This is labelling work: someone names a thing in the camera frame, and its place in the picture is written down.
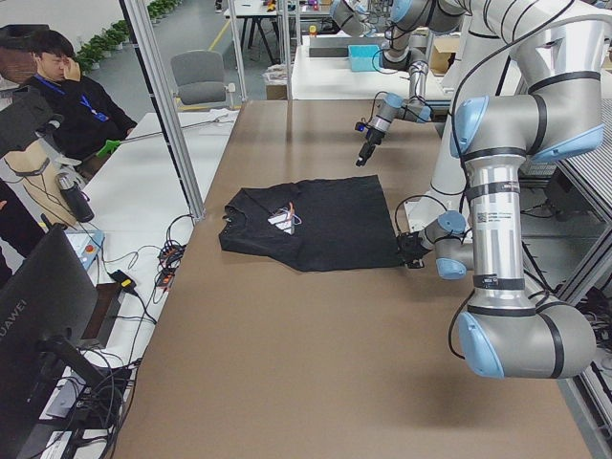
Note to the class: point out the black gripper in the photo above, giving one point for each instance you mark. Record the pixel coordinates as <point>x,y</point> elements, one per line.
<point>410,245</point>
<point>372,135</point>

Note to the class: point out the seated person in black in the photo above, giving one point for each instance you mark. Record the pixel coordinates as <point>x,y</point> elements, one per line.
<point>90,117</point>

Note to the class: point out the aluminium cage frame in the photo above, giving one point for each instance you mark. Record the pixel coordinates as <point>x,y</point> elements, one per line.
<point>142,36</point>

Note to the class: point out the teal plastic bin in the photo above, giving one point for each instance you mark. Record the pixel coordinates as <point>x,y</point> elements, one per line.
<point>364,58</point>

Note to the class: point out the black water bottle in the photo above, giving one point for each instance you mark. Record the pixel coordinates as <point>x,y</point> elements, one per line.
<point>74,198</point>

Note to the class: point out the cardboard box with packaging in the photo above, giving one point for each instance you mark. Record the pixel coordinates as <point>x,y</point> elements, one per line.
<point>443,53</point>

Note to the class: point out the black computer monitor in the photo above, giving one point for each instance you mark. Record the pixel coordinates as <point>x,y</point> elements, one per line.
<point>45,309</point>

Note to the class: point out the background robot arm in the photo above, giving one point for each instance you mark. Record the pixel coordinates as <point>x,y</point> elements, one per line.
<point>355,18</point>

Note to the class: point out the blue teach pendant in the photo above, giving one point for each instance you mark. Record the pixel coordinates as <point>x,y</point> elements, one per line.
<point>86,244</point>

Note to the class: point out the black t-shirt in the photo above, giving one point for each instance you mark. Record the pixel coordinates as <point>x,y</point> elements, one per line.
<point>314,225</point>

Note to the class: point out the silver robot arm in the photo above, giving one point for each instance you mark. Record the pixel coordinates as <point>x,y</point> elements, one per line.
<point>504,332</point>
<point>405,51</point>

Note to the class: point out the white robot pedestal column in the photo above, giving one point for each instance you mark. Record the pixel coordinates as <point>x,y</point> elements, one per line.
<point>480,68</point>

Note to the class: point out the grey office chair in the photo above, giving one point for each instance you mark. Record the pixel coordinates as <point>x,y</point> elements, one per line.
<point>200,80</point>

